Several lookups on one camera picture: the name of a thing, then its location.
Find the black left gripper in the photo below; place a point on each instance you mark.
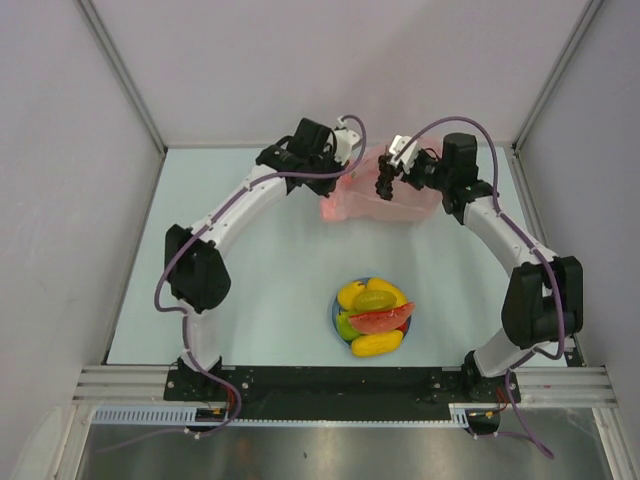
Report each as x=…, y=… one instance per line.
x=323, y=188

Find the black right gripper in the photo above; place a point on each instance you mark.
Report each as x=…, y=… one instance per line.
x=410, y=178

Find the black fake grapes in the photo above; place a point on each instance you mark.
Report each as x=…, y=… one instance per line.
x=387, y=173

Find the pink plastic bag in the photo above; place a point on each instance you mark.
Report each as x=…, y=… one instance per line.
x=355, y=196

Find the yellow fake pear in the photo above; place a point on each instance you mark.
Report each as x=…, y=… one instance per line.
x=348, y=293

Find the blue plastic bowl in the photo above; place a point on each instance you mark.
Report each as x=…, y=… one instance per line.
x=335, y=309

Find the fake watermelon slice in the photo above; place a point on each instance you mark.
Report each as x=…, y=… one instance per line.
x=382, y=321

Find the green fake pear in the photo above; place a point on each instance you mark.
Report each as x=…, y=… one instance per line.
x=344, y=328

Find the yellow fake mango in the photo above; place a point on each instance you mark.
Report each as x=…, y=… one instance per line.
x=376, y=283

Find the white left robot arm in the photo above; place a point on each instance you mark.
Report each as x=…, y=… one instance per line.
x=195, y=280

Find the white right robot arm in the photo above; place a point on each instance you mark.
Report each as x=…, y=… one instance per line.
x=543, y=304

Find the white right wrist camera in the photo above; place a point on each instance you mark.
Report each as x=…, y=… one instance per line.
x=403, y=151

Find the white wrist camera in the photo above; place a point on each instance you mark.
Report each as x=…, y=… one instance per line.
x=403, y=151
x=343, y=141

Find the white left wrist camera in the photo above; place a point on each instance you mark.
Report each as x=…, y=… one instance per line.
x=343, y=141

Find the white slotted cable duct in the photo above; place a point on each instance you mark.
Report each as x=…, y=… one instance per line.
x=159, y=415

